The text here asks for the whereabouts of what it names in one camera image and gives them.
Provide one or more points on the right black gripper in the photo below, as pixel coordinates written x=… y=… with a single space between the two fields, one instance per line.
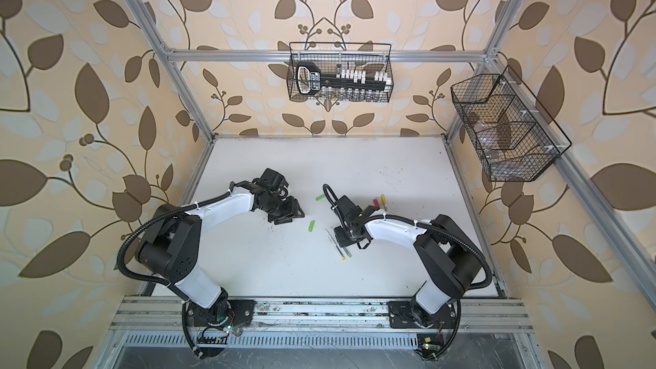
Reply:
x=341 y=240

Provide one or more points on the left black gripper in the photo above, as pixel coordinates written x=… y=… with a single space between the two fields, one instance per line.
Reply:
x=292 y=209

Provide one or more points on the clear pen yellow cap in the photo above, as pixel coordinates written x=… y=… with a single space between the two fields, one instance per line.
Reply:
x=384 y=203

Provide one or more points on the clear pen yellow tip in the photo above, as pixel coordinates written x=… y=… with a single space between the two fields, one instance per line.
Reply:
x=335 y=244

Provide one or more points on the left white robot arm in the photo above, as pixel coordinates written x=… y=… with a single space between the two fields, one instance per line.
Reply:
x=165 y=249

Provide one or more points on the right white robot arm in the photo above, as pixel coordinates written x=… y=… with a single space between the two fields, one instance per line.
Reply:
x=453 y=262

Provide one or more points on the black tool in basket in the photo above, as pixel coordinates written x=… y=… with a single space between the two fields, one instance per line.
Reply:
x=312 y=80

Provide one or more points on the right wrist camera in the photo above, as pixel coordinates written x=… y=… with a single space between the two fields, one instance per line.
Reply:
x=332 y=198

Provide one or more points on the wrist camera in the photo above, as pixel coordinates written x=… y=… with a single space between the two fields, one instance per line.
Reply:
x=273 y=182
x=332 y=198

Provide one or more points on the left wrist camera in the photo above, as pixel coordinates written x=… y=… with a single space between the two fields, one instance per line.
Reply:
x=273 y=182

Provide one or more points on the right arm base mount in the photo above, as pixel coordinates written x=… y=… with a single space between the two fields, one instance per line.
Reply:
x=443 y=325

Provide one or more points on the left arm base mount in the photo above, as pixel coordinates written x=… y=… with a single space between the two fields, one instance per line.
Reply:
x=225 y=318

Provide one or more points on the back wall wire basket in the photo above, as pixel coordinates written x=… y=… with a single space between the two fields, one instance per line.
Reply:
x=369 y=56

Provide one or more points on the wall wire basket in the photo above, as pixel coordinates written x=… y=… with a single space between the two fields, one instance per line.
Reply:
x=369 y=56
x=515 y=137

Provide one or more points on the right wall wire basket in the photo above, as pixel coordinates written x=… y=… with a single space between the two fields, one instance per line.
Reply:
x=515 y=137

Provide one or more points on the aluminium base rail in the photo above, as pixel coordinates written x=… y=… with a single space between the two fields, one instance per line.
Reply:
x=316 y=323

